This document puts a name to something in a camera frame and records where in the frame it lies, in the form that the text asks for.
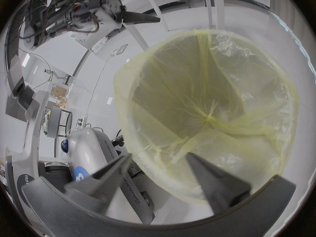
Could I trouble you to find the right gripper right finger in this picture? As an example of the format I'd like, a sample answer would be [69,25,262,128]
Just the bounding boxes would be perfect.
[186,153,252,216]

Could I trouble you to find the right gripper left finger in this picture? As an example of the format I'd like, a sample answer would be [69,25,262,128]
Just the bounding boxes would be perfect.
[64,153,133,208]

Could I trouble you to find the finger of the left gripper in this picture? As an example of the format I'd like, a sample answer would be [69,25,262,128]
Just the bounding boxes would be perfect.
[122,11,161,25]

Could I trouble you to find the yellow plastic bag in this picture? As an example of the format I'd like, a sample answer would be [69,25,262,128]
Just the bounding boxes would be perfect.
[113,29,300,205]

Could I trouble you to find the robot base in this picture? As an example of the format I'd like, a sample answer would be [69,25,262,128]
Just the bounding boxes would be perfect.
[5,90,156,225]

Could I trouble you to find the white trash bin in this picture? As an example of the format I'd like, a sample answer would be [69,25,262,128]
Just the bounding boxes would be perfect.
[125,32,298,203]

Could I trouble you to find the brown cardboard box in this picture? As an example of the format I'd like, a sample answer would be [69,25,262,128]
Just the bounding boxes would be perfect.
[51,86,67,98]

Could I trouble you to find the black cable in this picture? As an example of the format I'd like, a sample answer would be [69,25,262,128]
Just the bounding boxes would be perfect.
[112,129,126,147]

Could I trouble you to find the white cable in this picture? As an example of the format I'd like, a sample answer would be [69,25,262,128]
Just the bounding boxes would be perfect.
[83,54,111,123]

